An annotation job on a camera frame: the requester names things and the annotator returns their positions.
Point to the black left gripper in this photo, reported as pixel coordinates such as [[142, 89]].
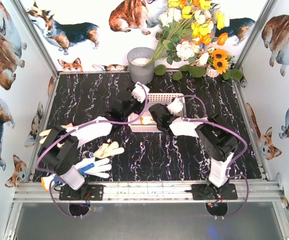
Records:
[[128, 105]]

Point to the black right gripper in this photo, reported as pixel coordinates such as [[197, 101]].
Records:
[[158, 113]]

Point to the orange dotted white glove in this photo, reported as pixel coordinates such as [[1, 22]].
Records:
[[147, 120]]

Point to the cream knit glove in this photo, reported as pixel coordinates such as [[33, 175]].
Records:
[[109, 149], [56, 136]]

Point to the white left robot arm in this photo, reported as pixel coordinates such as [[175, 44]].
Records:
[[59, 161]]

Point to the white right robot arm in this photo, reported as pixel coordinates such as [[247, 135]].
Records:
[[217, 138]]

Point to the white plastic storage basket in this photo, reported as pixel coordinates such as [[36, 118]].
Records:
[[153, 98]]

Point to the grey metal bucket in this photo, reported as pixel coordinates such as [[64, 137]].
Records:
[[140, 66]]

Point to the blue dotted white glove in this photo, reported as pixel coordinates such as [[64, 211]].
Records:
[[75, 177]]

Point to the sunflower pot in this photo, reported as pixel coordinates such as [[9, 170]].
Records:
[[220, 63]]

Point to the artificial flower bouquet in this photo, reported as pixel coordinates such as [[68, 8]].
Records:
[[189, 31]]

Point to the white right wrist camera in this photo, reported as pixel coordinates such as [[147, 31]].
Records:
[[175, 107]]

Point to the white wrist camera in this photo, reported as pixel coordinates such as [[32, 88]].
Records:
[[175, 107], [139, 92]]

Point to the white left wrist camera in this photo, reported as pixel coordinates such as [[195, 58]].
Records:
[[139, 92]]

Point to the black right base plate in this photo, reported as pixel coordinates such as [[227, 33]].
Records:
[[206, 192]]

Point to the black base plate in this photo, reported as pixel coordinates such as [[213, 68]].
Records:
[[206, 192], [91, 192]]

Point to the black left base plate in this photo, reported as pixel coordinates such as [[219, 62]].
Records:
[[91, 192]]

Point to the aluminium front rail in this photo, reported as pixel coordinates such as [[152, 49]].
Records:
[[156, 192]]

